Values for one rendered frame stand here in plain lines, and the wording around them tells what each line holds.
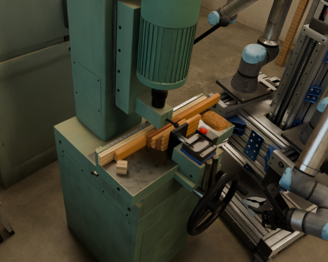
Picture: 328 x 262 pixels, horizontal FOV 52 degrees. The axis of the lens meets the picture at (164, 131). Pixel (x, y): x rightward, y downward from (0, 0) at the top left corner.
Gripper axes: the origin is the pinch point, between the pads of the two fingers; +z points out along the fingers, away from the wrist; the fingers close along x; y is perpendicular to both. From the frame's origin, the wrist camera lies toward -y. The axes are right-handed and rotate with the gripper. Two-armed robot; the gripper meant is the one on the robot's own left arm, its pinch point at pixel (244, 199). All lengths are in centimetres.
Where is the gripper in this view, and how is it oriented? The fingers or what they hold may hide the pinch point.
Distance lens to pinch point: 136.4
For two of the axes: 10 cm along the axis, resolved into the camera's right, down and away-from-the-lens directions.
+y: 2.6, 9.1, 3.4
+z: -6.7, -0.9, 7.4
